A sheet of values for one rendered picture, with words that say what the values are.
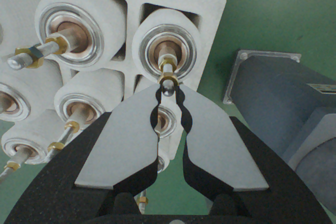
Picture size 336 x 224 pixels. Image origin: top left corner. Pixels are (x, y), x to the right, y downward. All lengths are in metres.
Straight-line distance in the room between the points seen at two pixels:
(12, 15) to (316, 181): 0.46
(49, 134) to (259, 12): 0.56
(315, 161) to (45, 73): 0.45
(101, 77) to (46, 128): 0.17
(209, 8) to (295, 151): 0.26
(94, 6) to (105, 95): 0.12
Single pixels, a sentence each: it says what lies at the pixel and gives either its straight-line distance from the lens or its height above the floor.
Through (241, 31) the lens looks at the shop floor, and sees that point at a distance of 0.50.
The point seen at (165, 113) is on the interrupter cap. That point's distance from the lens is 0.25.
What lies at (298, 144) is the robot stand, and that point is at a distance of 0.32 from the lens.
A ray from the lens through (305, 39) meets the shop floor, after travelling 0.61.
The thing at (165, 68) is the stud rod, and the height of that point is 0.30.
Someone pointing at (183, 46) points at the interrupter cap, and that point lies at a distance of 0.21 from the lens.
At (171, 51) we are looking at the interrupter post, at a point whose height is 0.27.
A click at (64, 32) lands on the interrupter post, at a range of 0.21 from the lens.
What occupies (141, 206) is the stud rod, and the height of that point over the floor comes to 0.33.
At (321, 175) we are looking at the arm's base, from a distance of 0.33.
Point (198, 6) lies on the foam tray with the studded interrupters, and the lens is 0.28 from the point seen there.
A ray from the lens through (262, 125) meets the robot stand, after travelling 0.40.
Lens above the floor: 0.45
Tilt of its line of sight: 57 degrees down
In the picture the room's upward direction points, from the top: 179 degrees clockwise
